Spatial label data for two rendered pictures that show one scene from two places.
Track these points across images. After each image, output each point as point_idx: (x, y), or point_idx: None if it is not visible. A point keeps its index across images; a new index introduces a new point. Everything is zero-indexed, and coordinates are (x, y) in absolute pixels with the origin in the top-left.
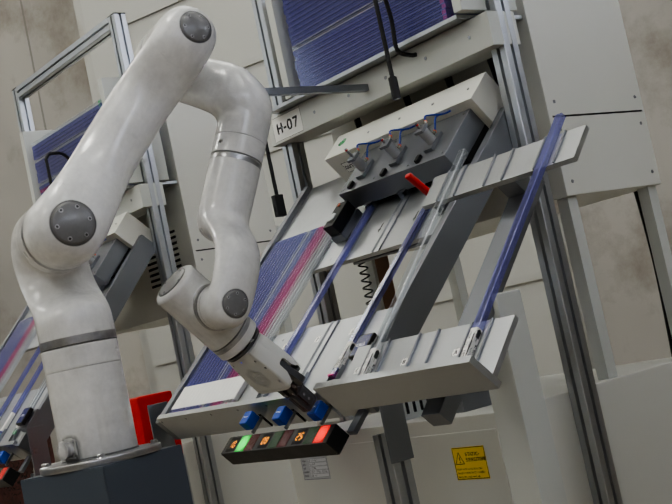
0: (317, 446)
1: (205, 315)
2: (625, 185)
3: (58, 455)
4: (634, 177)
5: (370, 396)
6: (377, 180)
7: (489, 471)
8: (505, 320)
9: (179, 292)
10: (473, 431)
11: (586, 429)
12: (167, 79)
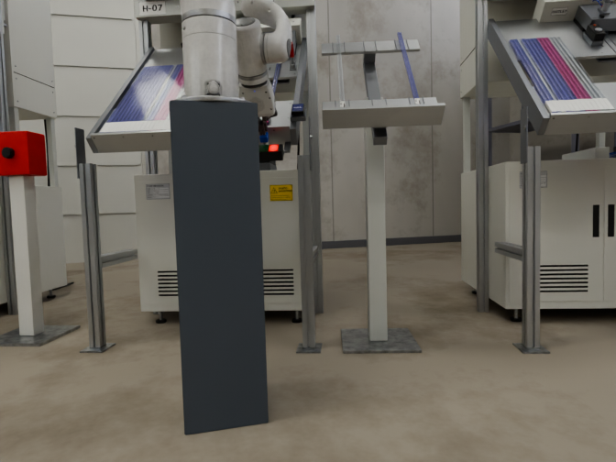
0: (271, 153)
1: (271, 47)
2: None
3: (209, 89)
4: None
5: (357, 120)
6: None
7: (292, 197)
8: (431, 98)
9: (256, 27)
10: (287, 177)
11: (316, 190)
12: None
